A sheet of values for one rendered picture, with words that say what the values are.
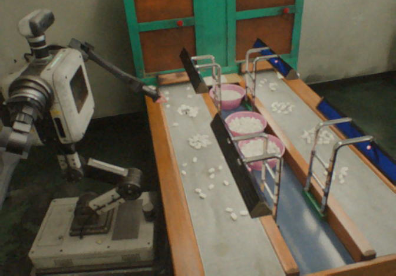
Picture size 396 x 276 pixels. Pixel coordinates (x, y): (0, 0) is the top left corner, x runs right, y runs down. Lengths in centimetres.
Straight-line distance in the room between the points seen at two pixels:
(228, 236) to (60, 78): 96
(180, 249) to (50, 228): 92
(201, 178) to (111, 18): 205
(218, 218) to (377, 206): 74
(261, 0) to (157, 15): 80
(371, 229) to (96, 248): 134
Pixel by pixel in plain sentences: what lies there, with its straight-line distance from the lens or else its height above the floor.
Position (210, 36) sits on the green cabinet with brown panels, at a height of 110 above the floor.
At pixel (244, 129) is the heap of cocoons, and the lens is 220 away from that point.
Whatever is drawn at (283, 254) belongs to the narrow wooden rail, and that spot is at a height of 76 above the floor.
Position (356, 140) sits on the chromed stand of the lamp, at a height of 112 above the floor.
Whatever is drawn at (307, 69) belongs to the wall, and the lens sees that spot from 418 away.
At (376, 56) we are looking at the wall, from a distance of 465.
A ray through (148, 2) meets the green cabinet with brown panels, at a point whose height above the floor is 141.
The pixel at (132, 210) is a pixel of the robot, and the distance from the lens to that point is 210.
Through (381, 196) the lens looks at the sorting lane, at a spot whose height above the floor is 74.
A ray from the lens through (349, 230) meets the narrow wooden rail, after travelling 164.
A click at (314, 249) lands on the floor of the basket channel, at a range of 165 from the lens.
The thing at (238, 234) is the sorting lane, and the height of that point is 74.
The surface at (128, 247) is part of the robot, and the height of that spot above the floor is 47.
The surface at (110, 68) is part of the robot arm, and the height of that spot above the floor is 113.
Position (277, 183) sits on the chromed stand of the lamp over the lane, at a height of 97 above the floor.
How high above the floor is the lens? 196
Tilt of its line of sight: 33 degrees down
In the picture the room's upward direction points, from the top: 4 degrees counter-clockwise
